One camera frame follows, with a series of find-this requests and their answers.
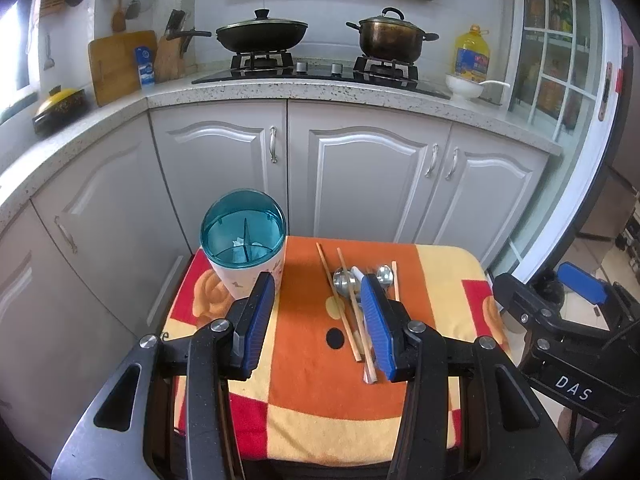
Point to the black lidded wok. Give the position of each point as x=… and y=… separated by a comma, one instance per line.
x=259, y=35

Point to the yellow cooking oil bottle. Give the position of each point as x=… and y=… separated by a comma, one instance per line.
x=471, y=55

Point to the brown wooden chopstick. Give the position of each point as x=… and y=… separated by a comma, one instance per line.
x=339, y=305
x=352, y=297

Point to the pale thin wooden chopstick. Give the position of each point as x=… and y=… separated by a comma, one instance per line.
x=395, y=280

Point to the white ceramic spoon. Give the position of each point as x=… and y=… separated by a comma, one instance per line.
x=361, y=299

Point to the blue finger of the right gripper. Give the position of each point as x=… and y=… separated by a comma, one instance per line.
x=526, y=306
x=581, y=282

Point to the glass pane cabinet door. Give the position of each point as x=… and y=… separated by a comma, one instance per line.
x=557, y=80

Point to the wooden knife block with knives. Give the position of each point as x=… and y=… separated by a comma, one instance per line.
x=171, y=48

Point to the black glass gas stove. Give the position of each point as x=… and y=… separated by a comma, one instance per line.
x=366, y=70

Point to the yellow lidded black casserole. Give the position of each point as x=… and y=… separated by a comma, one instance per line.
x=60, y=109

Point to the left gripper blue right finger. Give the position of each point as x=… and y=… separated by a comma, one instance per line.
x=386, y=321

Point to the teal rimmed utensil holder cup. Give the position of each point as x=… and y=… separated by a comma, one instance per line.
x=242, y=235

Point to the blue white salt bag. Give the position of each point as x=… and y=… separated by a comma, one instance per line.
x=145, y=68

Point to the wooden cutting board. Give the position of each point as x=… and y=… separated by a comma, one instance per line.
x=113, y=66

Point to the bronze stock pot with lid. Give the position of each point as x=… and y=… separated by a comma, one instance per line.
x=390, y=37

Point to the white bowl with ladle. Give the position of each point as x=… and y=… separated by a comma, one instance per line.
x=465, y=89

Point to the hanging wooden spatula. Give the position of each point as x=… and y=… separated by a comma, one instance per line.
x=118, y=20

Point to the orange yellow red towel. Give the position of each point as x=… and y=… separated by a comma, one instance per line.
x=307, y=401

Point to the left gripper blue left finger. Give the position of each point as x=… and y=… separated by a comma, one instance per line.
x=250, y=320

